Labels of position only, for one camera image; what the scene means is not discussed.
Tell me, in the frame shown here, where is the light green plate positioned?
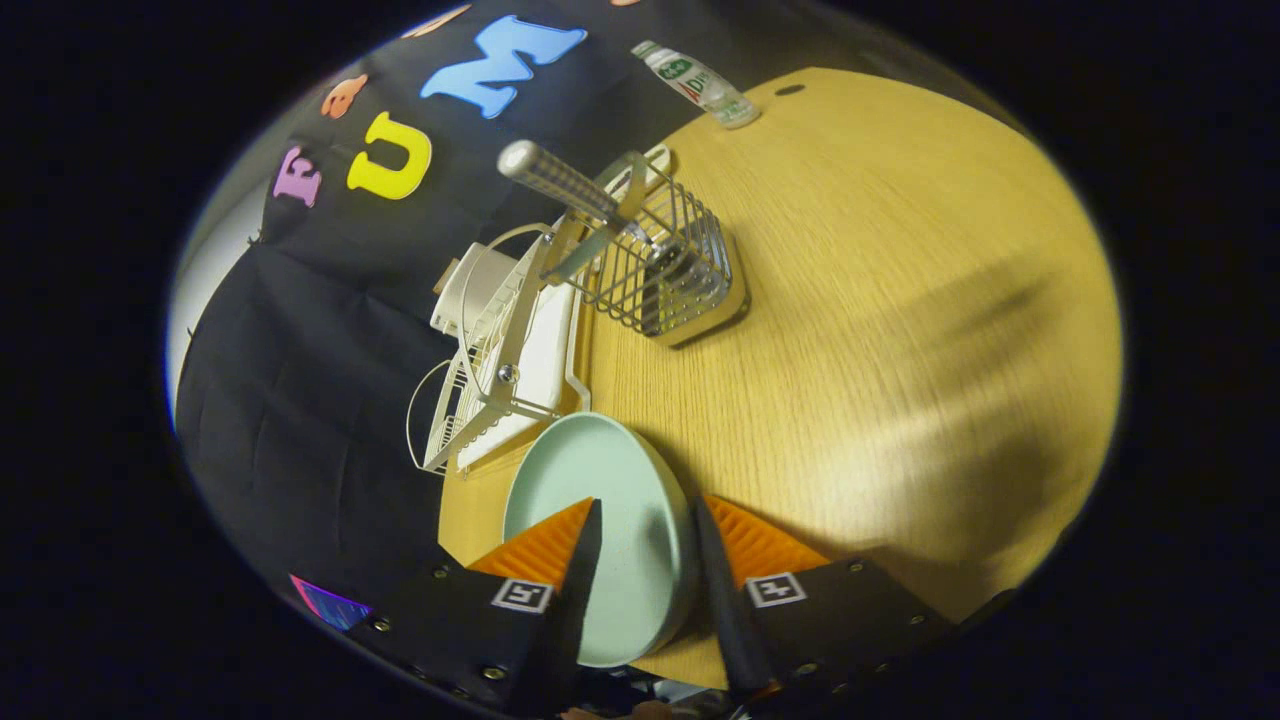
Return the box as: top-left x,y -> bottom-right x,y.
502,411 -> 696,669

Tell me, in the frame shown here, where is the white toaster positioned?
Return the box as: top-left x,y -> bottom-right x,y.
430,243 -> 521,336

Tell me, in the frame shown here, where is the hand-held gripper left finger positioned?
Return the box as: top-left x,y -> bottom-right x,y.
350,497 -> 604,716

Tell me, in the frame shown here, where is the white wire dish rack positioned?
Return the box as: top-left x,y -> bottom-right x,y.
405,222 -> 591,475

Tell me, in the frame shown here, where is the metal wire basket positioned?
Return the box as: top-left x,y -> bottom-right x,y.
545,150 -> 751,349

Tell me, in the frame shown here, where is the white drip tray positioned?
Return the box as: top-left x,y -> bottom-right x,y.
455,285 -> 591,471

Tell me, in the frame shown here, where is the silver handled spoon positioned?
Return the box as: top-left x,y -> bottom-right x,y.
497,139 -> 701,296

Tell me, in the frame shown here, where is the white drink bottle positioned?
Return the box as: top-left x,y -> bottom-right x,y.
631,40 -> 761,130

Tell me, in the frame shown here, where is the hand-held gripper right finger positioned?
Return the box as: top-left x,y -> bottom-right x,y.
693,493 -> 951,701

